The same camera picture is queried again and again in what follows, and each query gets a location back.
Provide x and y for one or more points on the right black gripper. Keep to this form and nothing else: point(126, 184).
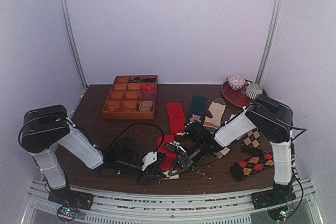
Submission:
point(184, 159)

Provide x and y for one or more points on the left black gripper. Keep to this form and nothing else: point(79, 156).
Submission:
point(150, 171)

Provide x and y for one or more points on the red sock with beige toe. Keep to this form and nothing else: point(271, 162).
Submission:
point(170, 157)

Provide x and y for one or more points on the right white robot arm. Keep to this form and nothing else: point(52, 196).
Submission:
point(270, 117)

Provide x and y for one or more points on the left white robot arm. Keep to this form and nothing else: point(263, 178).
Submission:
point(44, 127)

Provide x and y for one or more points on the beige brown sock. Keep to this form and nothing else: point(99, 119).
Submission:
point(223, 151)

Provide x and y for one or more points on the teal reindeer sock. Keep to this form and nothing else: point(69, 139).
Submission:
point(197, 110)

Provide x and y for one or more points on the beige striped sock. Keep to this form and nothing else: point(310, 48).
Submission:
point(213, 116)

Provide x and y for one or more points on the black orange argyle sock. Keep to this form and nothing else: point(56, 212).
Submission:
point(248, 167)

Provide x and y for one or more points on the beige rolled sock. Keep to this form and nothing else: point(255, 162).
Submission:
point(146, 106)

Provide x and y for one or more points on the beige argyle sock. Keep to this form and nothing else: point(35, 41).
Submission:
point(250, 140)

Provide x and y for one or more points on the red rolled sock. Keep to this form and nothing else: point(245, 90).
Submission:
point(148, 87)

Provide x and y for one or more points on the wooden compartment tray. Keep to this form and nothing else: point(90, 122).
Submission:
point(122, 102)

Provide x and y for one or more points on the red round plate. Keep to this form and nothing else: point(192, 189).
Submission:
point(236, 97)

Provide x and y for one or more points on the black striped rolled sock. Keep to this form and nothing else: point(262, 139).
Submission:
point(135, 80)

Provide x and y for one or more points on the white patterned bowl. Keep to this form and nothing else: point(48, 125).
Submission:
point(236, 82)

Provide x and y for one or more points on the striped grey cup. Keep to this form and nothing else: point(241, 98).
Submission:
point(253, 90)

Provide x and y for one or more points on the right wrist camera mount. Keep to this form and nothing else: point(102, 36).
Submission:
point(175, 147)

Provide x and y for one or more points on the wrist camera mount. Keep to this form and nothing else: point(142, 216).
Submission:
point(148, 159)
point(175, 147)

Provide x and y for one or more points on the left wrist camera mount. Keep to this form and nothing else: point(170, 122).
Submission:
point(148, 159)

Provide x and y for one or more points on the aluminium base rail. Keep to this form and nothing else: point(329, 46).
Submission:
point(114, 207)

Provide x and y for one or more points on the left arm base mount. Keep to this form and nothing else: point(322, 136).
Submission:
point(70, 204)

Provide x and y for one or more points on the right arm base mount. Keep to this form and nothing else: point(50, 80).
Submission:
point(276, 200)

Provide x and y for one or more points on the right aluminium frame post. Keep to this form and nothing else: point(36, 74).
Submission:
point(270, 41)

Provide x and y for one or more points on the aluminium frame post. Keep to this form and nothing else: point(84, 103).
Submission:
point(72, 43)
point(270, 41)

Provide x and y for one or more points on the left aluminium frame post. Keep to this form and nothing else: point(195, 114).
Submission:
point(72, 43)

